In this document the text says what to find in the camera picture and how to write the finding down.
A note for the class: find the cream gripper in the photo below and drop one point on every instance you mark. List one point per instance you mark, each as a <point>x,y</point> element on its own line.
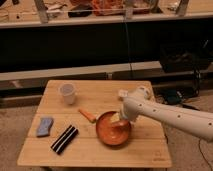
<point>115,119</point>

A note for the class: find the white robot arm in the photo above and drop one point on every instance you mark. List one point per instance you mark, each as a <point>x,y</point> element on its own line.
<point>138,102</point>

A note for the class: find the orange carrot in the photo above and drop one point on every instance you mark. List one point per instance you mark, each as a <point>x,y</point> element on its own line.
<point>88,115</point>

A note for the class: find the white plastic bottle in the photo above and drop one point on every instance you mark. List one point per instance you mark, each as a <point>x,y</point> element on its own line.
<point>122,94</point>

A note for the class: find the black white striped cloth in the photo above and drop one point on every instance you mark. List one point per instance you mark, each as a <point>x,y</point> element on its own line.
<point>65,138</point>

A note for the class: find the wooden table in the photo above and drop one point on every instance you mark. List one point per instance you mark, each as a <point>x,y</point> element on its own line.
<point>146,148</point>

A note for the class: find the translucent plastic cup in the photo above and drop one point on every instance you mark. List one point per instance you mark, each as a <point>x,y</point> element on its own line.
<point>67,91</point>

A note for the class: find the blue sponge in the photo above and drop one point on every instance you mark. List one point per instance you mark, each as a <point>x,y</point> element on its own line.
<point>44,127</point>

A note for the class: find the black box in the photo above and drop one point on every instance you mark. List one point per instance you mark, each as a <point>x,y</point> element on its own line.
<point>182,57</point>

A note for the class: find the long wooden shelf bench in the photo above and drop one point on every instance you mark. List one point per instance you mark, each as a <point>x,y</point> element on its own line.
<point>20,79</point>

